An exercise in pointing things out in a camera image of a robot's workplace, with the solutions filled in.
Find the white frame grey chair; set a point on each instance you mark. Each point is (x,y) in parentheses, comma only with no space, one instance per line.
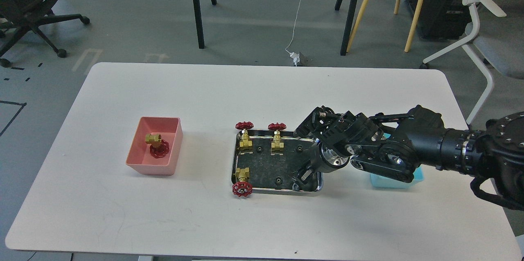
(495,35)

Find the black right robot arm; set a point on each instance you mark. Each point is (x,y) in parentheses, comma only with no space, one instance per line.
(494,157)

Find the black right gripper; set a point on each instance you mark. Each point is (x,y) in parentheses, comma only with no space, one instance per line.
(339,137)

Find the blue plastic box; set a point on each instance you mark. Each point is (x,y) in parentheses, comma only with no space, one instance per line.
(393,179)

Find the wooden easel legs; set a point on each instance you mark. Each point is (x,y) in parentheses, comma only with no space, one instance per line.
(412,31)

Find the stainless steel tray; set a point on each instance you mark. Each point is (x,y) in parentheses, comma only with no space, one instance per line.
(264,167)

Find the white charger with cable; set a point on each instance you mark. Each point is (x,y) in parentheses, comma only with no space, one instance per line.
(295,56)

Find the black office chair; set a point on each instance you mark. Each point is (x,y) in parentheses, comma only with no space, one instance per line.
(29,15)

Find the pink plastic box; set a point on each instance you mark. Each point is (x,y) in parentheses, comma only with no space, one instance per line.
(139,157)

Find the black tripod leg right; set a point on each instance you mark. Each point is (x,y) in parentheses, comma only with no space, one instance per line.
(350,7)

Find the brass valve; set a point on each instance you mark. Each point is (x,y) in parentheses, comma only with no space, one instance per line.
(277,145)
(245,145)
(158,147)
(241,185)

